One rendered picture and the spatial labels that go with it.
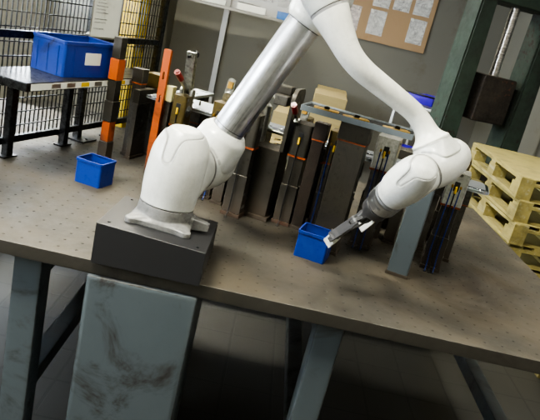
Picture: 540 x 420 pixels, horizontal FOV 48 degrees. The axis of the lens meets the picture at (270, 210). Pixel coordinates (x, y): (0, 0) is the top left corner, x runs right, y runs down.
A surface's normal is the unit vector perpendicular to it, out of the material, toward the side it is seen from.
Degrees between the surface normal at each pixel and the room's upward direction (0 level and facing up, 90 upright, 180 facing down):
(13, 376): 90
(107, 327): 90
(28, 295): 90
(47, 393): 0
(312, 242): 90
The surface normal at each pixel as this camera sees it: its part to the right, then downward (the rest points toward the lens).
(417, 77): -0.04, 0.30
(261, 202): -0.30, 0.22
